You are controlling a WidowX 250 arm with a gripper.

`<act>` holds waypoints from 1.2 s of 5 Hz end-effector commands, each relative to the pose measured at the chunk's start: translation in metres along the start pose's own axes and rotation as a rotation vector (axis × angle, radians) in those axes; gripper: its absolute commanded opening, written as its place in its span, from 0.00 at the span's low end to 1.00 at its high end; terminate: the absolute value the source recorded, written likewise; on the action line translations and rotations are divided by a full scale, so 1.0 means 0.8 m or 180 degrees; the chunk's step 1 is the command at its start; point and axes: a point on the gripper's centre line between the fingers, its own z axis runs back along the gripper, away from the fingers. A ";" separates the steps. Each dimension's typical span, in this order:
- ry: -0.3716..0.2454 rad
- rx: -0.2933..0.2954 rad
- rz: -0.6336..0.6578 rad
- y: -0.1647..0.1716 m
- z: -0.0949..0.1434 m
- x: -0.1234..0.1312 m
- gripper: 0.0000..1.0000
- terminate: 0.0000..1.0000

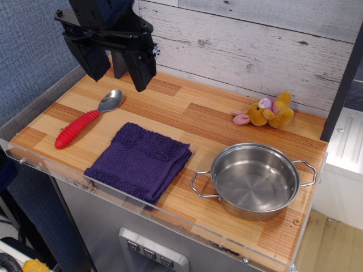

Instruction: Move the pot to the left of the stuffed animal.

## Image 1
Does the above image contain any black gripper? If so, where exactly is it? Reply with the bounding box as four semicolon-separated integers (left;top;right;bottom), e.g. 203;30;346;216
54;1;158;92

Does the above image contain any stainless steel pot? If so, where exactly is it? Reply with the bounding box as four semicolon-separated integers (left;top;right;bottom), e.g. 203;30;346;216
207;143;304;221

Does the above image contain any brown stuffed animal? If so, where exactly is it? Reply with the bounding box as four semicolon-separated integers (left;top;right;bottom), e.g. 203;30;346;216
232;92;294;129

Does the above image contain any purple folded towel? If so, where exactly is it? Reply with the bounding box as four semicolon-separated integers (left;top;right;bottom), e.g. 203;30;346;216
84;122;192;205

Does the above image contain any clear acrylic front guard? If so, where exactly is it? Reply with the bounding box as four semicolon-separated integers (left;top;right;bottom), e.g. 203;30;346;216
1;135;322;271

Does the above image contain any silver control panel with buttons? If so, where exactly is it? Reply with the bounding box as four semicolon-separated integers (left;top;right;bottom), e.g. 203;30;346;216
119;227;189;271

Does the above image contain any yellow object bottom left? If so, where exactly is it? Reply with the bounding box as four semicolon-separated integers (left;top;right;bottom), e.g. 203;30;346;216
22;259;50;272

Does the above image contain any white side cabinet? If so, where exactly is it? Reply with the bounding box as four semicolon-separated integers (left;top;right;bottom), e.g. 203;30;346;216
312;108;362;230

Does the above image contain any dark left support post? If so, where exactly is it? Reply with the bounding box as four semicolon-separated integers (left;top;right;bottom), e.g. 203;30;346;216
111;51;128;79

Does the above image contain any dark support post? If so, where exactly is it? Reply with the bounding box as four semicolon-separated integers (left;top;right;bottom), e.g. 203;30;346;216
319;31;363;142
111;51;128;79

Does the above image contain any red handled metal spoon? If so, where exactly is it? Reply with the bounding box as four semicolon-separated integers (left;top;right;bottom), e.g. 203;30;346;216
54;89;123;149

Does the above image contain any dark right support post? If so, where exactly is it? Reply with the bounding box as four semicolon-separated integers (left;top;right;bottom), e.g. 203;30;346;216
319;31;363;142

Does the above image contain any black corrugated hose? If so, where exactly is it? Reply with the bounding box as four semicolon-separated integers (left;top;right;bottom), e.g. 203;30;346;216
0;252;20;272

